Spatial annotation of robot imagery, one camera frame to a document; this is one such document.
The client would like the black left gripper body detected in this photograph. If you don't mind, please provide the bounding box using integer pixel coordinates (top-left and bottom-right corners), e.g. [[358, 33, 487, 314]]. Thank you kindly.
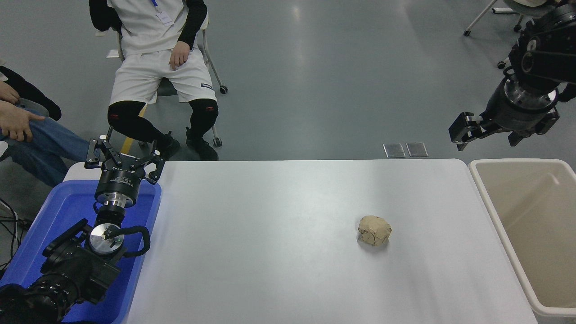
[[95, 155, 146, 198]]

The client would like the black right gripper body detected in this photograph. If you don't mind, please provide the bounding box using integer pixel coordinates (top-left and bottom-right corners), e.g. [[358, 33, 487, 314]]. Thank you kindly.
[[485, 88, 560, 134]]

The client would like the tan paper ball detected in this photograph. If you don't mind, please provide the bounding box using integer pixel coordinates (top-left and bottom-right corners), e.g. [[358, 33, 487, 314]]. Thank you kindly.
[[358, 215, 392, 247]]

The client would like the person's hand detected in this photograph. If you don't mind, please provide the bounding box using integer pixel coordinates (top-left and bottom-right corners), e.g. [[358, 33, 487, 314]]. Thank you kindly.
[[0, 81, 21, 105], [169, 41, 191, 71], [0, 100, 46, 143]]

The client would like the blue plastic tray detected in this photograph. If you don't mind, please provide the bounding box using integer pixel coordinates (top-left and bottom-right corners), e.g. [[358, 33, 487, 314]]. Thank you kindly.
[[0, 179, 162, 324]]

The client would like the person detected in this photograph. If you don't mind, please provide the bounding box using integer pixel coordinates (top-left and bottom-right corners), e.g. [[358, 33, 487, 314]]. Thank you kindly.
[[89, 0, 220, 161], [0, 58, 90, 187]]

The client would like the wheeled office chair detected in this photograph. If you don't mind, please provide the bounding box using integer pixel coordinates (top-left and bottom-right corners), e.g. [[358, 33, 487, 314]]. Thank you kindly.
[[104, 13, 228, 156], [463, 0, 525, 69]]

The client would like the grey chair seat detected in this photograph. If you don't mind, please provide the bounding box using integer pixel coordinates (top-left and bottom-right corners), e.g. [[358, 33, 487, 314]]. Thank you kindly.
[[16, 98, 50, 118]]

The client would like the large pale bin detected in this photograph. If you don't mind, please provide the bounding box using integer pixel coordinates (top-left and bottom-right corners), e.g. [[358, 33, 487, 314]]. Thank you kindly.
[[468, 158, 576, 318]]

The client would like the thin black cable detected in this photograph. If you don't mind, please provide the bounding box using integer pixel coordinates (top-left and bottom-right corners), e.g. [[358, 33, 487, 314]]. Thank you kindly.
[[0, 198, 33, 270]]

